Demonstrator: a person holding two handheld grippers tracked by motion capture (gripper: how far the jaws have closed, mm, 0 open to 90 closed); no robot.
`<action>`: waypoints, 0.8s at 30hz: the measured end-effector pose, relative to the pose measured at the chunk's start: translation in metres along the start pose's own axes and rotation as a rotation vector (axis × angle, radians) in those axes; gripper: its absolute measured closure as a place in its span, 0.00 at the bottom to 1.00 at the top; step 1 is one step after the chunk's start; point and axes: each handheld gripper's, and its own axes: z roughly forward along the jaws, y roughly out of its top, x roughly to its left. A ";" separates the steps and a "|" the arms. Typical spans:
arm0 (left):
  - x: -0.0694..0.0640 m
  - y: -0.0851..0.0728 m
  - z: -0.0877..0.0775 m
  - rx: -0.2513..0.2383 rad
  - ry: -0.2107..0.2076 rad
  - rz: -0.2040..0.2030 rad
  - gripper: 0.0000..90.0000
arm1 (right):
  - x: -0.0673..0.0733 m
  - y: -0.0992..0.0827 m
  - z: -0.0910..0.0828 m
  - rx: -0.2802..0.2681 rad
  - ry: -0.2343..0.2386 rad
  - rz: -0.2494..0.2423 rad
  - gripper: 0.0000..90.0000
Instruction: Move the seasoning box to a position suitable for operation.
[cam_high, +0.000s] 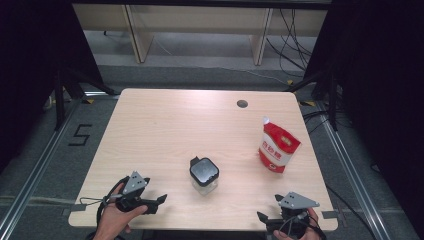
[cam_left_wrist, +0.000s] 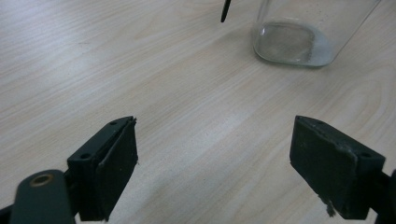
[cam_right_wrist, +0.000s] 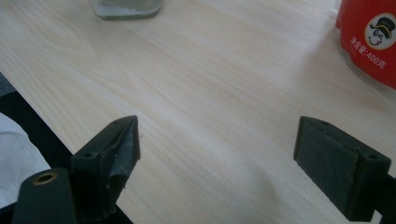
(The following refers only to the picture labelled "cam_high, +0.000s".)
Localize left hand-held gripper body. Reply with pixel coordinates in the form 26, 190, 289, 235
114, 170, 159, 215

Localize black curtain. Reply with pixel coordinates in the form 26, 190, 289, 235
0, 0, 105, 174
304, 0, 424, 231

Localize clear jar with black lid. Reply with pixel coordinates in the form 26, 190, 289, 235
189, 155, 220, 196

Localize aluminium floor rail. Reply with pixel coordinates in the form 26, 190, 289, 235
315, 99, 390, 240
0, 96, 84, 240

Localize thin grey wire loop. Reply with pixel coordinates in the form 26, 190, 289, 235
79, 196, 108, 206

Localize beige wooden shelf unit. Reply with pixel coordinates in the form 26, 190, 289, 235
72, 3, 329, 66

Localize person's right hand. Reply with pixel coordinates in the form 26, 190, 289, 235
273, 207, 323, 240

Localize person's left hand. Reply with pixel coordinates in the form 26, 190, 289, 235
98, 182, 149, 234

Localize black floor cable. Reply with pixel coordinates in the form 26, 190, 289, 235
325, 184, 378, 240

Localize right hand-held gripper black cable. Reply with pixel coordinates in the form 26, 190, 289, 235
278, 212, 328, 240

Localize black metal stand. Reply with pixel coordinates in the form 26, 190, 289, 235
284, 68, 340, 132
53, 66, 118, 132

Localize red and white sugar bag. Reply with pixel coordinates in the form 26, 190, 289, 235
258, 115, 302, 174

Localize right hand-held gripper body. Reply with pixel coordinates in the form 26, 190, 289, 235
266, 191, 320, 239

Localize bundle of black cables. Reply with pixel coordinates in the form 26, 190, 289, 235
265, 8, 318, 80

